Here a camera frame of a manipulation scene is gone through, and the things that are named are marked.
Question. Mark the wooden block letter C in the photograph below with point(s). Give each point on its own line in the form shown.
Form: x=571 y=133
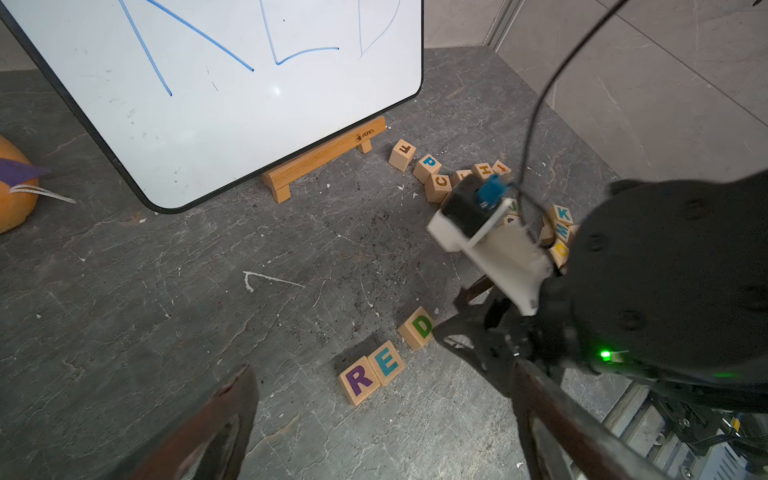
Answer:
x=437 y=188

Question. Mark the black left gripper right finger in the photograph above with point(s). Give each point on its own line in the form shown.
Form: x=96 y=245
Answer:
x=555 y=432

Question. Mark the wooden block teal E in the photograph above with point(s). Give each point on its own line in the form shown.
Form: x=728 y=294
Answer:
x=387 y=363

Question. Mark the metal base rail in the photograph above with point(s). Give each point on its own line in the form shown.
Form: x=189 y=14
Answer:
x=682 y=440

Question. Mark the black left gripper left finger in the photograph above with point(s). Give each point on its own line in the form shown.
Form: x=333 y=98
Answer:
x=212 y=435

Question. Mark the wooden block blue P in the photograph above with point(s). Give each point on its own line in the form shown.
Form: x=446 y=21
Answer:
x=426 y=167

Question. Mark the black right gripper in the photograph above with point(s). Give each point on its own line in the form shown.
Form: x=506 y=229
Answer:
x=491 y=334

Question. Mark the wooden block letter K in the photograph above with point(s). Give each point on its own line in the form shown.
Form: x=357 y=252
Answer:
x=558 y=215

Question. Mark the wooden block green D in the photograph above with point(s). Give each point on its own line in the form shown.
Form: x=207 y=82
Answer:
x=417 y=329

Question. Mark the wooden block letter F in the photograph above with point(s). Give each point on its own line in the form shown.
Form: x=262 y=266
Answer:
x=401 y=155

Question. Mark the wooden block letter H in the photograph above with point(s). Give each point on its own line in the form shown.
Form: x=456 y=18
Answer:
x=483 y=171

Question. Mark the orange plush toy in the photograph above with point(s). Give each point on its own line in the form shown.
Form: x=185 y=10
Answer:
x=20 y=187

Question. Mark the wooden block purple R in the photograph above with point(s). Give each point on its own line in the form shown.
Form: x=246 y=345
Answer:
x=359 y=381

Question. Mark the white dry-erase board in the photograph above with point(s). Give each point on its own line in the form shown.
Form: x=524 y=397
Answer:
x=189 y=98

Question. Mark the wooden easel stand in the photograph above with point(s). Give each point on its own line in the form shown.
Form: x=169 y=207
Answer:
x=278 y=179

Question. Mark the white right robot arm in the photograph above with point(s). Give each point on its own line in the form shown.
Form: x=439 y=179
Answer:
x=666 y=282

